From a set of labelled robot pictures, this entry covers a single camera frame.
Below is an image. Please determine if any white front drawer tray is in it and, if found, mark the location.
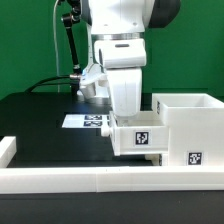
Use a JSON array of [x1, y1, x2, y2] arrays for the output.
[[145, 154, 168, 166]]

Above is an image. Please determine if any white front fence bar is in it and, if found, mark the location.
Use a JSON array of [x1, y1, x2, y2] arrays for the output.
[[0, 166, 224, 194]]

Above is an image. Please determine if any white fence bar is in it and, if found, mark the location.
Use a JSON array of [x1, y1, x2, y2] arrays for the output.
[[0, 166, 224, 194], [0, 136, 17, 168]]

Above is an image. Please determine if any white left fence bar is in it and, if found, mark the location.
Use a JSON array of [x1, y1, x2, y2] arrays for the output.
[[0, 136, 17, 168]]

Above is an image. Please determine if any black cable bundle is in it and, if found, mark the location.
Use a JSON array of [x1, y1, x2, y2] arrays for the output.
[[23, 75, 78, 94]]

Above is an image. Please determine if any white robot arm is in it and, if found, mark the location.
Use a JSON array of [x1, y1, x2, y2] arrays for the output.
[[80, 0, 181, 119]]

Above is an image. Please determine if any white marker tag sheet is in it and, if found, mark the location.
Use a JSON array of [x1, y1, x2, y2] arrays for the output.
[[62, 114, 109, 128]]

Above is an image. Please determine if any white drawer cabinet box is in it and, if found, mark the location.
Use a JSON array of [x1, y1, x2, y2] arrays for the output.
[[152, 93, 224, 166]]

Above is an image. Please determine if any grey thin cable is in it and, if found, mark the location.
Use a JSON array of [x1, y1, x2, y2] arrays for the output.
[[52, 0, 65, 94]]

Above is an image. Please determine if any white drawer tray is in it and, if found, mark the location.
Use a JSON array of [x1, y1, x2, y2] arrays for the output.
[[145, 154, 168, 166], [101, 111, 169, 156]]

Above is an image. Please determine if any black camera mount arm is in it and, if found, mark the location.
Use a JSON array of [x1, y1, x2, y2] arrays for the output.
[[60, 0, 88, 92]]

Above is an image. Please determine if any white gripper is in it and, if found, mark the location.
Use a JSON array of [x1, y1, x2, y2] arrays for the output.
[[94, 38, 146, 117]]

